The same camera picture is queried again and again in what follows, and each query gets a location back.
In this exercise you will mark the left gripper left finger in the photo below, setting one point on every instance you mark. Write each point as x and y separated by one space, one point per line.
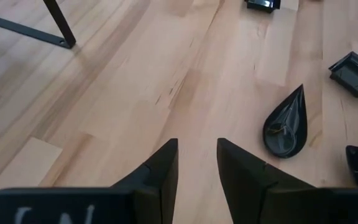
154 186

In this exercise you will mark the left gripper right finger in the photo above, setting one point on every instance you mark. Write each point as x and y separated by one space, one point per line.
247 186

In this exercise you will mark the black teardrop mini plate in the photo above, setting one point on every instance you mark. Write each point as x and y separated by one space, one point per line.
286 133

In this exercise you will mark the black square mini plate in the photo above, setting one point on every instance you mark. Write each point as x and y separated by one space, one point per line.
353 77
263 4

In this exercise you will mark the black mesh shelf riser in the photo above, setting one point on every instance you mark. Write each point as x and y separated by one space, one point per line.
62 28

